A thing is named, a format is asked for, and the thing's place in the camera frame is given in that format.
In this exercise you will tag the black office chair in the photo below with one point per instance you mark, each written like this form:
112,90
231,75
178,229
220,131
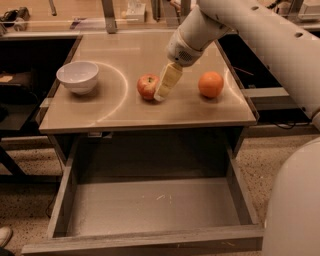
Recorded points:
19,107

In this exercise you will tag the red apple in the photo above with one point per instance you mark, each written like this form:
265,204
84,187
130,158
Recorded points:
146,86

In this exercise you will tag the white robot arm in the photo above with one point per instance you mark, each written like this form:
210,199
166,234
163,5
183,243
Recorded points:
292,54

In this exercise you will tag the orange fruit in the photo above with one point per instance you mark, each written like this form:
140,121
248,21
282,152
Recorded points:
210,84

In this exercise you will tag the white box on bench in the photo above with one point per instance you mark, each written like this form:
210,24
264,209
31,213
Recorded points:
135,12

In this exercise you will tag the white bowl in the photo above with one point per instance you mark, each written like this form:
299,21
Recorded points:
79,77

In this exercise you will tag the white shoe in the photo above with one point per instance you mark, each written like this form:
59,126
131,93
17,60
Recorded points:
5,235

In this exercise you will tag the open grey top drawer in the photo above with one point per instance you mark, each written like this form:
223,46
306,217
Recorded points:
133,196

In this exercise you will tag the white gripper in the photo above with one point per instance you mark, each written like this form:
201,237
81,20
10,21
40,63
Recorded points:
179,50

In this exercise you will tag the grey cabinet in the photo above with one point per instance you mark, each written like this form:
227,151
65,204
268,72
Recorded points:
116,105

